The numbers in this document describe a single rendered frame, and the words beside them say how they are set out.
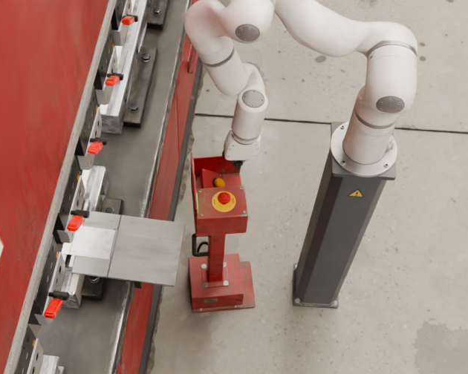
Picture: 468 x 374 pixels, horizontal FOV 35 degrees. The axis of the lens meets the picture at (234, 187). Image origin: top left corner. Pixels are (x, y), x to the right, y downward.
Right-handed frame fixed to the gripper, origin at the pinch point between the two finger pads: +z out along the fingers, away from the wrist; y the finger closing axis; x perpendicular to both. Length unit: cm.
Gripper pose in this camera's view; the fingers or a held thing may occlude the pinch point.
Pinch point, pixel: (238, 162)
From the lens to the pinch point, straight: 227.8
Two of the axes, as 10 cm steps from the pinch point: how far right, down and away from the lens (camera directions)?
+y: 9.9, -0.3, 1.6
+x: -1.1, -8.6, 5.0
